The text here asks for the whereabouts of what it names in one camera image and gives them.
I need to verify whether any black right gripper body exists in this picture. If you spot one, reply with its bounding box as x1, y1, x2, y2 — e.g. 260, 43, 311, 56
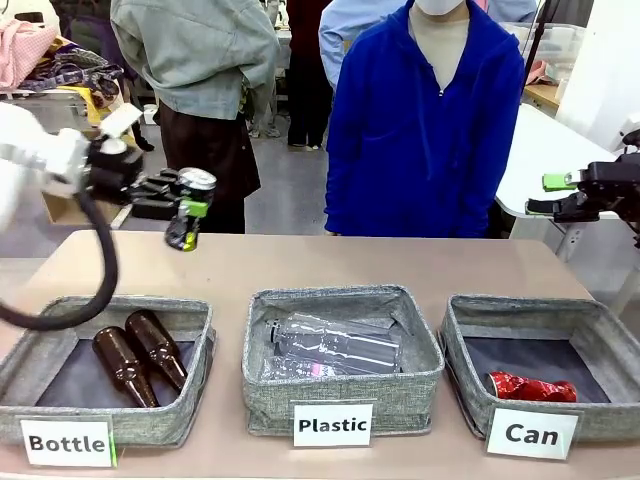
578, 153, 640, 223

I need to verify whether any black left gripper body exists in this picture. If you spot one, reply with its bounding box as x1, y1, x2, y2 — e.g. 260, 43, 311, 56
86, 147, 147, 206

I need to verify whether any crushed black drink can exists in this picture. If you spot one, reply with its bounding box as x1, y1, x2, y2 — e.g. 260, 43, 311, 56
164, 166, 219, 253

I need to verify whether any brown glass bottle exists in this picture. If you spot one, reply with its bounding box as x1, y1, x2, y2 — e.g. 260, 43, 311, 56
92, 325, 160, 409
124, 309, 189, 393

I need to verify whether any crushed red can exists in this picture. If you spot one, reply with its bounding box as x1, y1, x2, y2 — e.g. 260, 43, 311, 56
487, 370, 579, 404

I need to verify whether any clear crushed plastic bottle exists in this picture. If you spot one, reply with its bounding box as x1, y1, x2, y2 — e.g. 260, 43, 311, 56
267, 312, 404, 375

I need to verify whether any grey basket labelled Bottle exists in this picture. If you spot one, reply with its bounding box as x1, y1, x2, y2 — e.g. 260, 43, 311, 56
0, 294, 217, 449

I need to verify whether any grey basket labelled Can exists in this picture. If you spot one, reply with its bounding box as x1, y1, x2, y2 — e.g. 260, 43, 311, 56
438, 293, 640, 444

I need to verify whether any white Can sign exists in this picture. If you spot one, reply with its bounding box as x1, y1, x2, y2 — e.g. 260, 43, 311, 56
485, 407, 580, 460

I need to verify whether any grey basket labelled Plastic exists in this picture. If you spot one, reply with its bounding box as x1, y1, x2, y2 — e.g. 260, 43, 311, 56
242, 284, 445, 437

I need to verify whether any yellow sheet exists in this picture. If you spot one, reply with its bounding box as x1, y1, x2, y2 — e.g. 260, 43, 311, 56
58, 84, 131, 132

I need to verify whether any wooden desk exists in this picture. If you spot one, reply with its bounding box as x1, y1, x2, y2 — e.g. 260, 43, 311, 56
522, 82, 561, 112

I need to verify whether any dark patterned cloth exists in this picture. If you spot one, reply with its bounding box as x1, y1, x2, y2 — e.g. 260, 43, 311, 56
18, 42, 125, 110

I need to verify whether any person in grey jacket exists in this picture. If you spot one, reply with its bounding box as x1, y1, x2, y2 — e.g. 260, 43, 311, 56
109, 0, 281, 235

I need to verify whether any clear plastic storage box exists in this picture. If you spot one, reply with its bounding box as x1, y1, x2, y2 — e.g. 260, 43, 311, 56
503, 21, 587, 84

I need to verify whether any pink checked cloth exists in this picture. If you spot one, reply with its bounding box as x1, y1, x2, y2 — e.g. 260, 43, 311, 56
0, 18, 60, 91

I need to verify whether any black pole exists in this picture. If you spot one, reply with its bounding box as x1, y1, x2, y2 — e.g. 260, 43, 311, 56
522, 0, 560, 77

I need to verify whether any person in blue hoodie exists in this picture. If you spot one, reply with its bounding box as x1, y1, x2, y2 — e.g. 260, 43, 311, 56
324, 0, 526, 239

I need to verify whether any person in dark clothes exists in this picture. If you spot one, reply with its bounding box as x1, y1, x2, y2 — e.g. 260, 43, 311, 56
286, 0, 335, 151

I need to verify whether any white face mask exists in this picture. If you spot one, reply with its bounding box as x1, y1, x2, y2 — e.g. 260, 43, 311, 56
414, 0, 465, 16

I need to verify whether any person in light blue shirt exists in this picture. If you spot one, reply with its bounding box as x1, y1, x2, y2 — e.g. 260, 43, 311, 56
318, 0, 537, 94

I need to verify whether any white Bottle sign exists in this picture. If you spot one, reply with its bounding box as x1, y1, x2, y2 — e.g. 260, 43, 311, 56
19, 418, 117, 469

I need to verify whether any white Plastic sign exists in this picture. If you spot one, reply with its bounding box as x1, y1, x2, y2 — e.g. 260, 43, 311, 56
292, 403, 374, 448

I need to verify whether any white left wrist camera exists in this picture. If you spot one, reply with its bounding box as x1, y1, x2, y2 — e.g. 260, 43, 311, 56
98, 102, 145, 155

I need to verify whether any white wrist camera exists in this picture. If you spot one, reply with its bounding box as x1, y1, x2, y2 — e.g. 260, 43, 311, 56
98, 102, 145, 155
618, 113, 640, 151

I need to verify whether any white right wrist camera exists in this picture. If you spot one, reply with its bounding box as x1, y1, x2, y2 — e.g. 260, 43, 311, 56
618, 113, 640, 151

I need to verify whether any black sleeved arm cable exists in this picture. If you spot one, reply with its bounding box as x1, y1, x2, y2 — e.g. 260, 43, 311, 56
0, 192, 121, 331

